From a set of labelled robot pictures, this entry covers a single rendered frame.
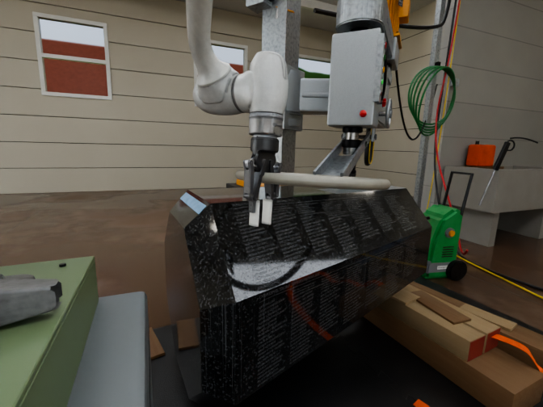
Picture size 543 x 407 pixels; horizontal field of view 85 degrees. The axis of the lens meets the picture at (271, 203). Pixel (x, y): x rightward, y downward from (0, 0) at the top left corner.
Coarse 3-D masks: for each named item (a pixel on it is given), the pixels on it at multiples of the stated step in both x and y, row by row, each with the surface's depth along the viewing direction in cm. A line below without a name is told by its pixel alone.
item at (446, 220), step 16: (432, 208) 251; (448, 208) 239; (464, 208) 237; (432, 224) 241; (448, 224) 235; (432, 240) 238; (448, 240) 237; (432, 256) 238; (448, 256) 240; (432, 272) 240; (448, 272) 239; (464, 272) 241
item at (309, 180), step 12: (264, 180) 78; (276, 180) 76; (288, 180) 75; (300, 180) 74; (312, 180) 73; (324, 180) 73; (336, 180) 74; (348, 180) 74; (360, 180) 76; (372, 180) 78; (384, 180) 82
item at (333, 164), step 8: (344, 136) 163; (360, 136) 168; (368, 136) 163; (376, 136) 164; (360, 144) 147; (336, 152) 146; (360, 152) 145; (328, 160) 134; (336, 160) 142; (344, 160) 141; (352, 160) 128; (320, 168) 124; (328, 168) 133; (336, 168) 132; (344, 168) 118; (352, 168) 130
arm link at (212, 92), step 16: (192, 0) 62; (208, 0) 63; (192, 16) 65; (208, 16) 66; (192, 32) 69; (208, 32) 70; (192, 48) 73; (208, 48) 74; (208, 64) 76; (224, 64) 79; (208, 80) 77; (224, 80) 77; (208, 96) 80; (224, 96) 79; (208, 112) 87; (224, 112) 83; (240, 112) 82
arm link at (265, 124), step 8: (256, 112) 75; (264, 112) 74; (256, 120) 75; (264, 120) 74; (272, 120) 75; (280, 120) 76; (256, 128) 75; (264, 128) 74; (272, 128) 75; (280, 128) 77; (264, 136) 76; (272, 136) 77; (280, 136) 79
